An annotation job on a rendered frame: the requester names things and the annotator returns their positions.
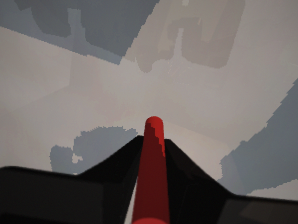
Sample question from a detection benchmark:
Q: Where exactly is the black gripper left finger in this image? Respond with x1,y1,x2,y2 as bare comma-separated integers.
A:
0,135,144,224

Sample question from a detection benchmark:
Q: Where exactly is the red peg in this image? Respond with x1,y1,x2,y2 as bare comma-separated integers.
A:
131,116,170,224

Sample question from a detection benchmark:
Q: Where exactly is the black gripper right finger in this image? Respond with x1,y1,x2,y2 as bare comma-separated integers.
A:
164,139,298,224

